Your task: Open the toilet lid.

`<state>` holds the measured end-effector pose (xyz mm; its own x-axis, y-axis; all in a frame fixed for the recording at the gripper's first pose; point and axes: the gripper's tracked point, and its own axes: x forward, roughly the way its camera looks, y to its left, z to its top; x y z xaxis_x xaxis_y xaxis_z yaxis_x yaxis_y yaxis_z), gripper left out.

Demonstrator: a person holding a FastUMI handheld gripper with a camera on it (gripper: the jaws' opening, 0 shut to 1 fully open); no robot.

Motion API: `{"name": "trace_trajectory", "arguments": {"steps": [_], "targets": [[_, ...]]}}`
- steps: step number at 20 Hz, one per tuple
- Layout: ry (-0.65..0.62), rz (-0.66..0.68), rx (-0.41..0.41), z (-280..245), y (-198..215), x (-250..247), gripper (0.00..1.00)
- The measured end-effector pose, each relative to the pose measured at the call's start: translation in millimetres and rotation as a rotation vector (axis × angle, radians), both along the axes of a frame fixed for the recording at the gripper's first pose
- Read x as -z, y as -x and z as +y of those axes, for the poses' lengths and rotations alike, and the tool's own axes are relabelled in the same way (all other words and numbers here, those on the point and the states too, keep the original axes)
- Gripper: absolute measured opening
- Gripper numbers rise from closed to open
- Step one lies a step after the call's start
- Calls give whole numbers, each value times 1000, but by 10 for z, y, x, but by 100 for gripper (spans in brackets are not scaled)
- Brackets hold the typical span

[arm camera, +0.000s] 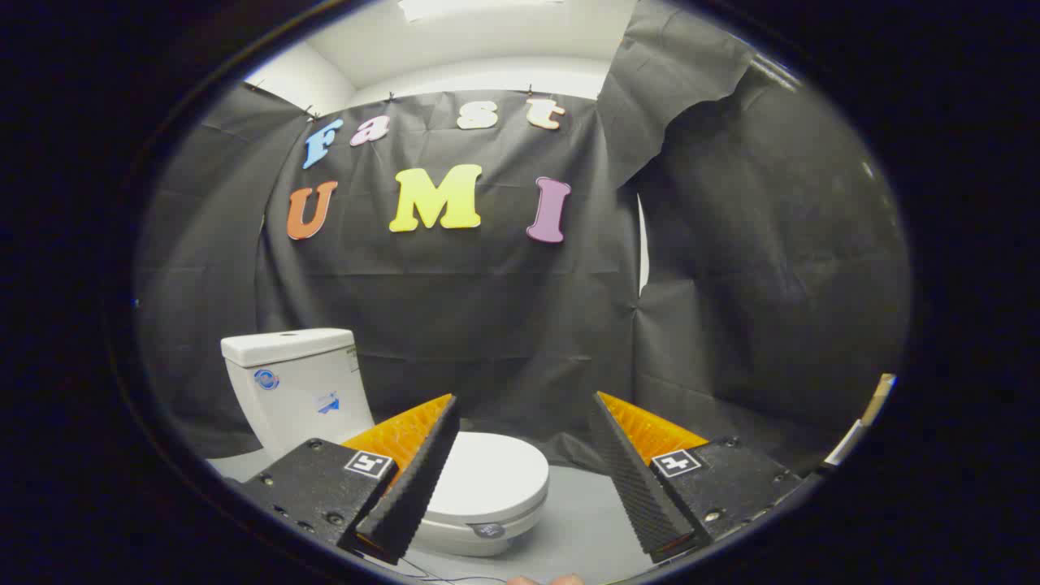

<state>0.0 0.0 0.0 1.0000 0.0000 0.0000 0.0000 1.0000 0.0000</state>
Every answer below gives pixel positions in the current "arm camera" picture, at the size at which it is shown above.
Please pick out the beige board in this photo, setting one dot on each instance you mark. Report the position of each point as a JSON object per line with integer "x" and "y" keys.
{"x": 873, "y": 406}

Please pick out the black backdrop cloth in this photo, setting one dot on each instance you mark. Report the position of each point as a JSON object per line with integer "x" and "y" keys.
{"x": 487, "y": 309}

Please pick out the white toilet bowl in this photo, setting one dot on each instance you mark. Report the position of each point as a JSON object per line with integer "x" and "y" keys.
{"x": 455, "y": 540}

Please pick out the white ceiling light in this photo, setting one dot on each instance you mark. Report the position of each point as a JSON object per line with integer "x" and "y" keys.
{"x": 471, "y": 6}

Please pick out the dark round lid tab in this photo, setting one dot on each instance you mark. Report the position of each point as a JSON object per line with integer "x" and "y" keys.
{"x": 487, "y": 530}

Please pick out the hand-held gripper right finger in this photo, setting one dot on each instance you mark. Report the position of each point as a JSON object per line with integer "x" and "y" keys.
{"x": 630, "y": 479}

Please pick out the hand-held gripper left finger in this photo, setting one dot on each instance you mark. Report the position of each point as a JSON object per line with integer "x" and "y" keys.
{"x": 414, "y": 479}

